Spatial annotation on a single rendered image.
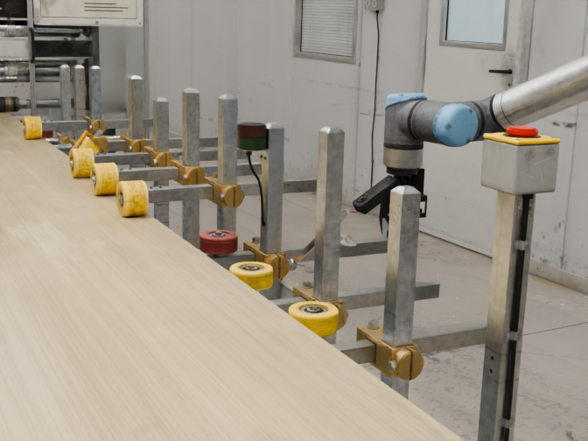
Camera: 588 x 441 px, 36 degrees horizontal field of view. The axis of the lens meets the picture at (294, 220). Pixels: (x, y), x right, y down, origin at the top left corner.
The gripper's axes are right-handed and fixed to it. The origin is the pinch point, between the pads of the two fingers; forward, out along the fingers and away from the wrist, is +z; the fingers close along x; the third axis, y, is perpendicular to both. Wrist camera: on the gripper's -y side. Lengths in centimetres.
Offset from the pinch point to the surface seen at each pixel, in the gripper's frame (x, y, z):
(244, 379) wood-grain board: -70, -66, -7
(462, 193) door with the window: 255, 214, 50
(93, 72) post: 144, -33, -31
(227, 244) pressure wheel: -3.9, -42.0, -6.7
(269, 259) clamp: -7.4, -34.1, -3.7
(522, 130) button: -81, -33, -40
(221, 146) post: 20.2, -34.1, -23.2
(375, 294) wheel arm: -26.4, -19.7, -0.2
